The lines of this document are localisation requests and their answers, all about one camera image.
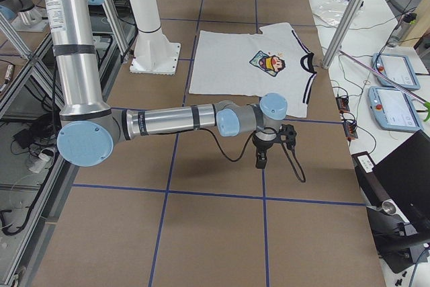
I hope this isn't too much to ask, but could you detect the aluminium frame post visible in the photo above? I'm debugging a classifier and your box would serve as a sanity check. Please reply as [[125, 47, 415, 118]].
[[322, 0, 363, 69]]

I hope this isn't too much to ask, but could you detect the white t-shirt with cartoon print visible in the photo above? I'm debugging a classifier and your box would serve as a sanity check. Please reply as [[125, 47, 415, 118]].
[[189, 22, 316, 118]]

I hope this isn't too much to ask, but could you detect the far blue teach pendant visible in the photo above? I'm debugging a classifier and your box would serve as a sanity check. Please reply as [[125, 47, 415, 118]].
[[372, 53, 421, 91]]

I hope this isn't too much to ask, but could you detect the long reacher grabber stick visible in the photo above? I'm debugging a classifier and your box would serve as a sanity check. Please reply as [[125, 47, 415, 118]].
[[339, 50, 430, 122]]

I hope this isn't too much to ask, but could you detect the black monitor stand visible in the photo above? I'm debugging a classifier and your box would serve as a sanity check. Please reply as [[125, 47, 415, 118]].
[[366, 208, 429, 274]]

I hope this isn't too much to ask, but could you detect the near blue teach pendant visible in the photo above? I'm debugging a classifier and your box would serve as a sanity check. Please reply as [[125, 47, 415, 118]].
[[368, 86, 423, 132]]

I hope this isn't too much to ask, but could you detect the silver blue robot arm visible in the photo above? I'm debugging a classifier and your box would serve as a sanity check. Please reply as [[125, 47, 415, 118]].
[[44, 0, 288, 168]]

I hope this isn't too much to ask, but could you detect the blue teach pendant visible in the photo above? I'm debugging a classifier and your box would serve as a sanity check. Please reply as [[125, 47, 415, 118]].
[[372, 53, 421, 91], [368, 86, 423, 132]]

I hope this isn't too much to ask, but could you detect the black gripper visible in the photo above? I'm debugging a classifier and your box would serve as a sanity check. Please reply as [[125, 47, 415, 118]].
[[252, 132, 278, 169]]

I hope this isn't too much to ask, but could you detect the orange circuit board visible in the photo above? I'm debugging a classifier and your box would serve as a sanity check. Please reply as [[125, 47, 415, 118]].
[[335, 97, 350, 113]]

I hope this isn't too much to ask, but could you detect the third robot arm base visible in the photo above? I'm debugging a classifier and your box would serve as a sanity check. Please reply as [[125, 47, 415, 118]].
[[1, 0, 43, 28]]

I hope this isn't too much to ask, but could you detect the clear plastic sheet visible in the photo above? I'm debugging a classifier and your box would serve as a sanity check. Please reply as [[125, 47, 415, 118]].
[[313, 0, 349, 27]]

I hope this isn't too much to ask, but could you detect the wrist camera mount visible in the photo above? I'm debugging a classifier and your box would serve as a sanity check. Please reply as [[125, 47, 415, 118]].
[[279, 124, 297, 151]]

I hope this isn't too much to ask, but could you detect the white central pedestal column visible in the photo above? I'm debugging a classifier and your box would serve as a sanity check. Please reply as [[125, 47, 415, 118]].
[[129, 0, 181, 75]]

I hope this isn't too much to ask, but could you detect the black laptop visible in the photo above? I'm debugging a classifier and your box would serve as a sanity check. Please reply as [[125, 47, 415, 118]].
[[352, 130, 429, 232]]

